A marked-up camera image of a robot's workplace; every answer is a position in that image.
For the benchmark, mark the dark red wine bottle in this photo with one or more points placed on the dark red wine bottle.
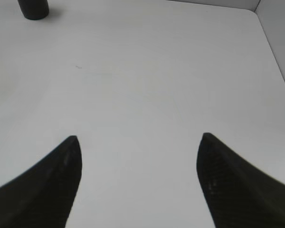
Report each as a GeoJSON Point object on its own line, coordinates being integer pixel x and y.
{"type": "Point", "coordinates": [34, 9]}

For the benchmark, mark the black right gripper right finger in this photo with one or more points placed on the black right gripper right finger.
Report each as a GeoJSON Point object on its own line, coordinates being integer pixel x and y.
{"type": "Point", "coordinates": [238, 194]}

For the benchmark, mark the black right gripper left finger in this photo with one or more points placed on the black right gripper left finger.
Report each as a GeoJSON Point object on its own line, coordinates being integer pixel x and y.
{"type": "Point", "coordinates": [43, 196]}

